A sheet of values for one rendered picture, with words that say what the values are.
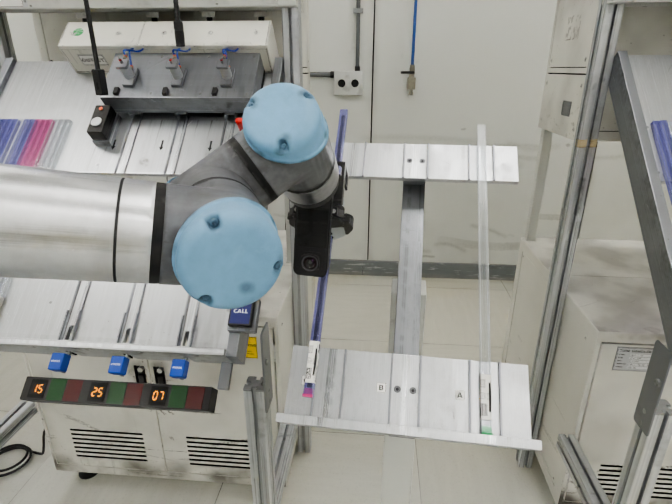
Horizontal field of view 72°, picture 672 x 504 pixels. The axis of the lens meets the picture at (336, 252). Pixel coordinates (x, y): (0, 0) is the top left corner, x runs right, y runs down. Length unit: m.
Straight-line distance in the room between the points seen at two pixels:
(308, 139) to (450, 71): 2.24
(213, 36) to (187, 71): 0.10
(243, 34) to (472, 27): 1.68
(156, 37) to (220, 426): 0.99
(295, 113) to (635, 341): 1.03
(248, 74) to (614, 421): 1.20
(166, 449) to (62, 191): 1.23
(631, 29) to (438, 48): 1.36
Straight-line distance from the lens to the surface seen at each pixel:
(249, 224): 0.31
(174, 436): 1.47
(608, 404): 1.37
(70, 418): 1.58
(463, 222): 2.80
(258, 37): 1.16
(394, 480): 1.05
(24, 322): 1.05
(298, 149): 0.43
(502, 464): 1.73
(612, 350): 1.28
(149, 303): 0.94
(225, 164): 0.46
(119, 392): 0.92
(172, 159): 1.09
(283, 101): 0.45
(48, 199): 0.34
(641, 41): 1.45
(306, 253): 0.61
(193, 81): 1.13
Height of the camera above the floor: 1.18
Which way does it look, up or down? 21 degrees down
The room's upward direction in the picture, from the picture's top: straight up
